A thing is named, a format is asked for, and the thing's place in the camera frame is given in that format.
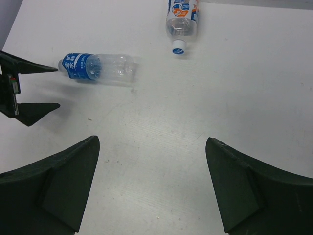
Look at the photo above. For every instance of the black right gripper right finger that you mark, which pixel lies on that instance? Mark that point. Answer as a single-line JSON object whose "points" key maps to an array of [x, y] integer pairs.
{"points": [[255, 198]]}

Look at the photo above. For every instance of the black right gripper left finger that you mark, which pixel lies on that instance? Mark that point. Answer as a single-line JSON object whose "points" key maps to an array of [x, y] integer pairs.
{"points": [[49, 197]]}

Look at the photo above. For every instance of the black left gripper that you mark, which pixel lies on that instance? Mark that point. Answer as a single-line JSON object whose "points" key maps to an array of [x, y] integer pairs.
{"points": [[26, 113]]}

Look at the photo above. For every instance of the blue label water bottle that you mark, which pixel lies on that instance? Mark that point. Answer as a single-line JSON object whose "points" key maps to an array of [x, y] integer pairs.
{"points": [[118, 68]]}

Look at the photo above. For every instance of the blue white orange label bottle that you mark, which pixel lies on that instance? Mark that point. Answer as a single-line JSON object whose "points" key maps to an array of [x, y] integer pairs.
{"points": [[181, 24]]}

